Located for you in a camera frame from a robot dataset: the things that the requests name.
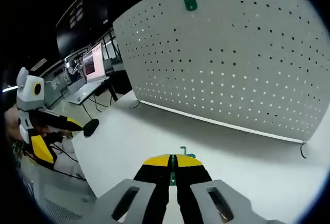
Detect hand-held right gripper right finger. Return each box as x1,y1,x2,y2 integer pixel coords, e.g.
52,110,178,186
174,154,261,224

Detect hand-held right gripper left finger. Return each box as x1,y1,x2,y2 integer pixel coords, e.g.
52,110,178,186
94,153,172,224

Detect green hook assembly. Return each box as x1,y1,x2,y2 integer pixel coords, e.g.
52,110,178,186
179,0,198,12
169,146,197,186

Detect white perforated mounting plate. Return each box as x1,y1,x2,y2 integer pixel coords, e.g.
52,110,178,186
112,0,327,145

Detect person's left hand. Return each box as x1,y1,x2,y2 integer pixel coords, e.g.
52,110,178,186
4,107,21,142

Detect black computer mouse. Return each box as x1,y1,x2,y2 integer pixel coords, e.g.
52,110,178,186
82,118,100,138

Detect silver laptop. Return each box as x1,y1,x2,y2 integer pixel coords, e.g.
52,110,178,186
68,41,111,106

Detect large dark wall screen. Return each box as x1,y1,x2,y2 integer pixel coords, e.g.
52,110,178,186
55,0,110,57

